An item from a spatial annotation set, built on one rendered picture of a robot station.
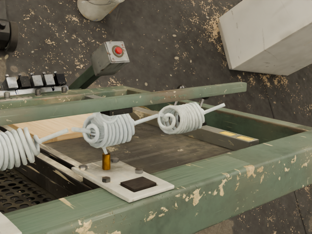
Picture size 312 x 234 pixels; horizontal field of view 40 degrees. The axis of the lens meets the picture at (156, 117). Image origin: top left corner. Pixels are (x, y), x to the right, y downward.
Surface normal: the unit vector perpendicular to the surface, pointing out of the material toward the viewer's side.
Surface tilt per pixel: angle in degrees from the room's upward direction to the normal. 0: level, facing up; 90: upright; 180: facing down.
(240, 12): 90
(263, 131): 90
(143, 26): 0
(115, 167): 60
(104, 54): 90
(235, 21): 90
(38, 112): 30
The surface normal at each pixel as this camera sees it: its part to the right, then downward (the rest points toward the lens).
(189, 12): 0.57, -0.33
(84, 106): 0.65, 0.18
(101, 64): -0.76, 0.13
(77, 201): 0.02, -0.97
